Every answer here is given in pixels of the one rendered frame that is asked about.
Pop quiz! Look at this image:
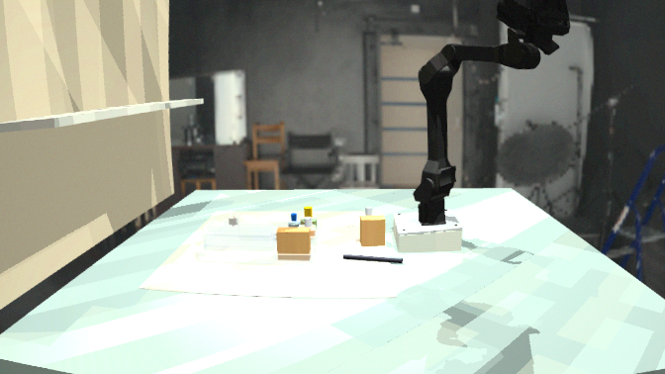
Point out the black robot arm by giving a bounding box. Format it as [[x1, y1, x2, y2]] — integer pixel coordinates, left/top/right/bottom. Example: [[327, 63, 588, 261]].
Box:
[[414, 0, 559, 226]]

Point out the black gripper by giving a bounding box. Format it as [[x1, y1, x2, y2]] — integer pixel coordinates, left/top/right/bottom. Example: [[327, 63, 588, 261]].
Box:
[[530, 0, 570, 37]]

